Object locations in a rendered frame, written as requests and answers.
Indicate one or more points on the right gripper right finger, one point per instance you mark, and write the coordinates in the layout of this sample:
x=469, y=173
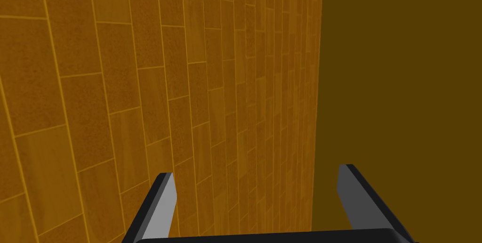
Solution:
x=361, y=201

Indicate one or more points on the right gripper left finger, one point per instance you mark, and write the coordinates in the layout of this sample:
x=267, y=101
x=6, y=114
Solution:
x=158, y=209

